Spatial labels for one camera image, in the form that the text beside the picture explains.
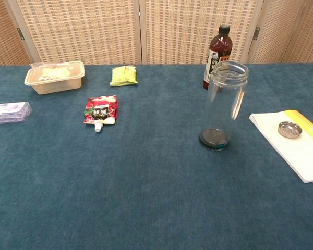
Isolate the clear glass jar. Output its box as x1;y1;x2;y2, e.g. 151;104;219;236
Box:
199;61;249;153

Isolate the red spouted drink pouch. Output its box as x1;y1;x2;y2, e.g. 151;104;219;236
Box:
83;94;119;133

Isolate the blue fabric tablecloth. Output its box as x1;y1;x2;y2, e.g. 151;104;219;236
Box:
0;62;313;250

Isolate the clear purple plastic box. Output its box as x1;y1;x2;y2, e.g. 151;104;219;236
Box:
0;101;32;125

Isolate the woven folding screen panel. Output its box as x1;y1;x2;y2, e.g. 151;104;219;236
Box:
247;0;313;64
0;0;31;66
4;0;143;65
139;0;266;65

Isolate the beige food tray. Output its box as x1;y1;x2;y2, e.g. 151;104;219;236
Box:
24;60;85;95

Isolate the dark brown drink bottle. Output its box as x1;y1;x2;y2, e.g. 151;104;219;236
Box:
202;24;237;92

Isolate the clear-wrapped food pack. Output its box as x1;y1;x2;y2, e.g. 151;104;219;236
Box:
29;62;77;82

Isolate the cream paper sheet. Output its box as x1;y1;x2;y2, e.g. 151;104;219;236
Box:
249;109;313;184

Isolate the green snack packet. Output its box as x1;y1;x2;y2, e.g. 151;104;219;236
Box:
109;65;138;87

